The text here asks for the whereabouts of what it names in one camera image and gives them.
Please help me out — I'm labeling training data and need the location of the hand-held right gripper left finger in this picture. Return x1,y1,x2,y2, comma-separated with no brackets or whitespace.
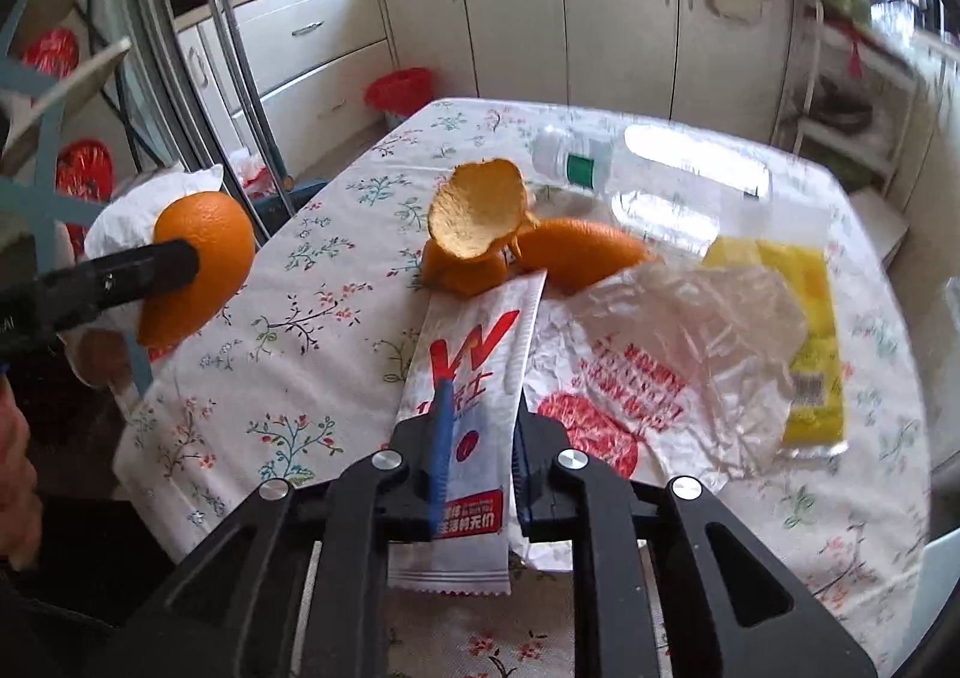
82,378,457,678

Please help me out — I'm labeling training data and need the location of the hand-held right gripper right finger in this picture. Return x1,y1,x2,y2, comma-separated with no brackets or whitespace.
512,406,880,678

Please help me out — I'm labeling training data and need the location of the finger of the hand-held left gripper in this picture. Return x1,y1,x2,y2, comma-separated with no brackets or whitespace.
34,239,201,332

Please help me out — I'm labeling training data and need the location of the rounded orange peel half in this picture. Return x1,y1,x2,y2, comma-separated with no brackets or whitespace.
137,192,257,350

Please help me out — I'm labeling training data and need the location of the white red snack wrapper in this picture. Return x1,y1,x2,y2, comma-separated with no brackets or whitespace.
388,271,548,596

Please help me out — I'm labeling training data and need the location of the small orange peel piece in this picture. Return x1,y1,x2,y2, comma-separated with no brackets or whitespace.
420,239,518,296

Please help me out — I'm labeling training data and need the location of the person's left hand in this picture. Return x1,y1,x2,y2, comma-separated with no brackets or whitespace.
0,378,44,570

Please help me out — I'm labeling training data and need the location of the red paper decoration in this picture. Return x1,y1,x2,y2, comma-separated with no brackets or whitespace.
21,27,80,83
56,138,115,240

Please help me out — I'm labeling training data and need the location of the floral tablecloth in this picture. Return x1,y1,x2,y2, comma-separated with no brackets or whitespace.
112,97,935,678

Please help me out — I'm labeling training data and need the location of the crumpled red-print plastic bag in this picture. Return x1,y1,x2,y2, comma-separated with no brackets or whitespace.
521,265,807,495

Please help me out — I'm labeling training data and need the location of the metal pole with blue clamp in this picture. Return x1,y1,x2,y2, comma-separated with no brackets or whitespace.
196,0,295,214

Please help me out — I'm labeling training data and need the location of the long orange peel piece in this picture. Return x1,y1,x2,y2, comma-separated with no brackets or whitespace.
517,218,662,294

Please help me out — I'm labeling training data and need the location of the cup-shaped orange peel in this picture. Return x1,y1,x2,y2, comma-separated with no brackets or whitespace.
427,158,537,259

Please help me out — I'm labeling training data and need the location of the clear plastic water bottle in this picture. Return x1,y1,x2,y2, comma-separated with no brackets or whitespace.
531,123,773,236

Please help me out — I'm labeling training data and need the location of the bin with red liner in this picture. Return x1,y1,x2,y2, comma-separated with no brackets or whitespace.
365,67,436,131

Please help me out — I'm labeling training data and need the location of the yellow plastic packet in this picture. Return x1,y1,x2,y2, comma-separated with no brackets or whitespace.
701,235,848,458

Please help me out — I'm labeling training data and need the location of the white kitchen cabinet run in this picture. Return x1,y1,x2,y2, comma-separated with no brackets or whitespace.
176,0,796,180

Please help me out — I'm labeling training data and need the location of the white shelf rack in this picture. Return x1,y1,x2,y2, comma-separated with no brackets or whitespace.
787,0,920,195

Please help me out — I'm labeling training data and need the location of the blue frame folding rack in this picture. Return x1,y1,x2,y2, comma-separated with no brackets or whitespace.
0,0,155,398

